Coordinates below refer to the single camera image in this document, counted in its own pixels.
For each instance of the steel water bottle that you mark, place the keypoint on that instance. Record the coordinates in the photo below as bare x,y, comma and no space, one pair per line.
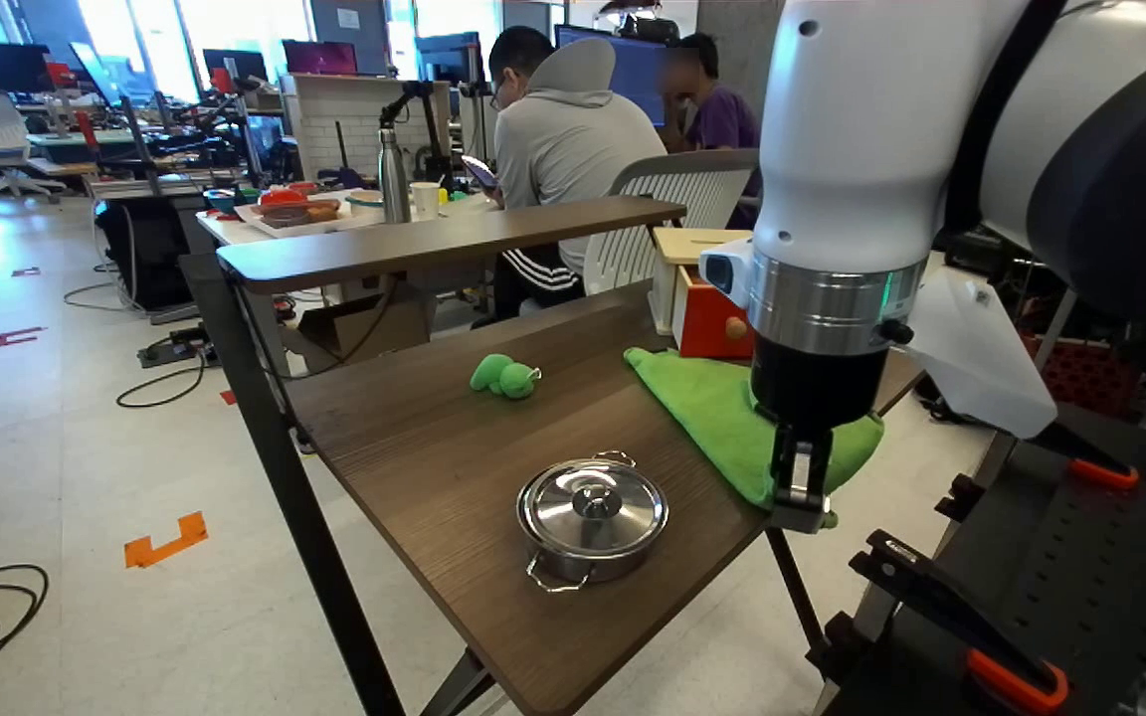
392,177

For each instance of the steel pot with lid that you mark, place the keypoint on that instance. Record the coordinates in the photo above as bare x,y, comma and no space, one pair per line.
589,520

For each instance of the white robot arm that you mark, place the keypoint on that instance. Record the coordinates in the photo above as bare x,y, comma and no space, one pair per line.
887,131

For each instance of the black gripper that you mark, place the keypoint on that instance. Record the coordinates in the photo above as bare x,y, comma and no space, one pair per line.
809,392

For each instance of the person in purple shirt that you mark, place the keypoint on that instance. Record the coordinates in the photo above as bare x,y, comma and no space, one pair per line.
696,109

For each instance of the orange wooden drawer box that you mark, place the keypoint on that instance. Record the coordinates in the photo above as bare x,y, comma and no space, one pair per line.
696,315

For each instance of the white cup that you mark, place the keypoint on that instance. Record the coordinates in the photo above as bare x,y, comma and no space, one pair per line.
427,201

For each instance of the computer monitor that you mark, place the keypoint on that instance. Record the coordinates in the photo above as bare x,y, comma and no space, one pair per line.
637,75

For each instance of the green cloth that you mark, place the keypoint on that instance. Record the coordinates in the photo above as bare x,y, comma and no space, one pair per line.
717,414

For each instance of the person in grey hoodie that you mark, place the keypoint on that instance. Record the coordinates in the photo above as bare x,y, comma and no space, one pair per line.
560,138

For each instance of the black orange clamp far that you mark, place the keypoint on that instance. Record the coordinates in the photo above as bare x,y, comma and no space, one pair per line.
1089,458

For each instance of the black orange clamp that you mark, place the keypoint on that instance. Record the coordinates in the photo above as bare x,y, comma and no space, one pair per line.
1089,458
991,658

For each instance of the wooden shelf board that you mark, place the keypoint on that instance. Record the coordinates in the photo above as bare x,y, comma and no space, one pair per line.
408,243

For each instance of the black orange clamp near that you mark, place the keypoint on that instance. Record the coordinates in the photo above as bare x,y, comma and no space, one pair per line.
991,658

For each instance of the red tray with items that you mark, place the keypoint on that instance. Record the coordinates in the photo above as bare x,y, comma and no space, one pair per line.
288,206

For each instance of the green plush toy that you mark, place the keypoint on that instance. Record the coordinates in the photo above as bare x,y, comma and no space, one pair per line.
503,374

